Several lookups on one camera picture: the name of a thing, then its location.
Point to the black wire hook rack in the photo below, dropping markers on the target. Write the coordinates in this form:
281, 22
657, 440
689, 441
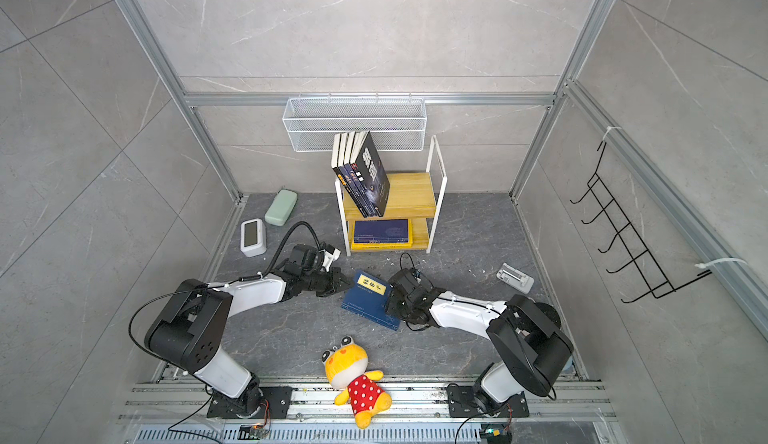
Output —
625, 235

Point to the white digital clock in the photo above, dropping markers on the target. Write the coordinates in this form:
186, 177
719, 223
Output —
253, 238

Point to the white wire mesh basket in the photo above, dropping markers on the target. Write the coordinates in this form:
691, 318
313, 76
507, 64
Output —
397, 124

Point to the yellow frog plush toy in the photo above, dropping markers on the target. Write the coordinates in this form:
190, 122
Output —
346, 368

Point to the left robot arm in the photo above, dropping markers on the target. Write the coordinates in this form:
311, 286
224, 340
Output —
187, 332

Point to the mint green case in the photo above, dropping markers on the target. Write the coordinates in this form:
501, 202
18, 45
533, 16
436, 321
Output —
281, 208

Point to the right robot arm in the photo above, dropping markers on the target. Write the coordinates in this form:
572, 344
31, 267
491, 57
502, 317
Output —
527, 336

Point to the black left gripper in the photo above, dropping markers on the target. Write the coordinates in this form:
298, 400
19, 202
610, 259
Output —
337, 281

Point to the black upright book on shelf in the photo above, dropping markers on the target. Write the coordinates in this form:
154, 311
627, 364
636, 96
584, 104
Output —
339, 170

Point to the blue book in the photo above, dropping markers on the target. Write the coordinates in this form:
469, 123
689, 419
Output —
368, 298

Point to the white wooden two-tier shelf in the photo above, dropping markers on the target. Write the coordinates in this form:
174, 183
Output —
417, 197

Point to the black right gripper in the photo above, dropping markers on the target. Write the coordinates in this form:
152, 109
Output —
392, 307

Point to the yellow cartoon book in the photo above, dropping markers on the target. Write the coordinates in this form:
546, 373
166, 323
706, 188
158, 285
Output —
371, 247

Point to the white metal phone stand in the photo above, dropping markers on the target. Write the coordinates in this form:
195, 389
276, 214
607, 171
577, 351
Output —
515, 278

